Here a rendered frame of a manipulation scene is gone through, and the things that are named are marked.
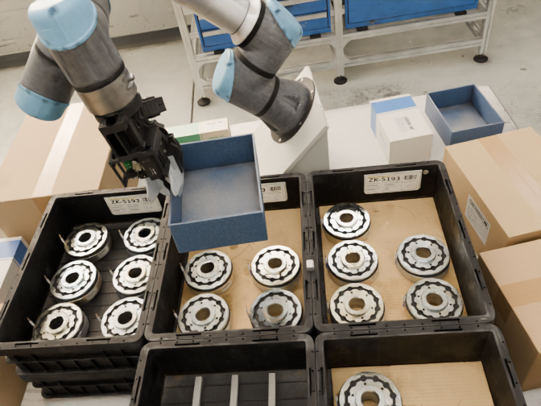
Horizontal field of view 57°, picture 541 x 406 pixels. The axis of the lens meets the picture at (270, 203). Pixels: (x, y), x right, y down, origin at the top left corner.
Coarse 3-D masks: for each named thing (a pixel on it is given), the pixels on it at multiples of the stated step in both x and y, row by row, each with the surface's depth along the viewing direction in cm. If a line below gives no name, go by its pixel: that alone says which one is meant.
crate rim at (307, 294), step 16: (272, 176) 112; (288, 176) 112; (304, 176) 111; (304, 192) 108; (304, 208) 104; (304, 224) 101; (304, 240) 100; (160, 256) 100; (304, 256) 96; (160, 272) 98; (304, 272) 93; (160, 288) 95; (304, 288) 91; (304, 304) 88; (304, 320) 86; (160, 336) 88; (176, 336) 87; (192, 336) 87; (208, 336) 87; (224, 336) 86; (240, 336) 86
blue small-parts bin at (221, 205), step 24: (192, 144) 92; (216, 144) 92; (240, 144) 93; (192, 168) 96; (216, 168) 96; (240, 168) 95; (192, 192) 92; (216, 192) 91; (240, 192) 91; (192, 216) 88; (216, 216) 87; (240, 216) 78; (264, 216) 79; (192, 240) 81; (216, 240) 81; (240, 240) 82; (264, 240) 83
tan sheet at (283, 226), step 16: (272, 224) 116; (288, 224) 115; (272, 240) 113; (288, 240) 112; (192, 256) 112; (240, 256) 111; (240, 272) 108; (240, 288) 105; (256, 288) 104; (240, 304) 102; (240, 320) 99
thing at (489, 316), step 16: (432, 160) 109; (448, 176) 105; (448, 192) 102; (464, 224) 96; (464, 240) 93; (480, 272) 88; (480, 288) 86; (320, 304) 88; (320, 320) 86; (400, 320) 84; (416, 320) 83; (432, 320) 83; (448, 320) 83; (464, 320) 82; (480, 320) 82
